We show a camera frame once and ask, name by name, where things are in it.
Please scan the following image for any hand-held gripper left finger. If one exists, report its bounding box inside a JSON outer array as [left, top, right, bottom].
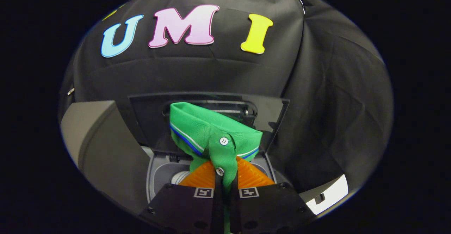
[[139, 159, 226, 234]]

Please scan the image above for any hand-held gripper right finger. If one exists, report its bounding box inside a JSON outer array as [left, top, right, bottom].
[[231, 156, 317, 234]]

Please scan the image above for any dark grey washing machine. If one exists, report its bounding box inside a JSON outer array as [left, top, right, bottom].
[[146, 146, 283, 203]]

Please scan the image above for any green polo shirt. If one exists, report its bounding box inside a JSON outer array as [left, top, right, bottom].
[[169, 102, 263, 234]]

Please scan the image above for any white printed panel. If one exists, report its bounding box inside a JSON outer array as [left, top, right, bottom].
[[306, 174, 349, 215]]

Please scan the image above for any black backdrop cloth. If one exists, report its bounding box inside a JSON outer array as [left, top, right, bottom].
[[58, 0, 394, 194]]

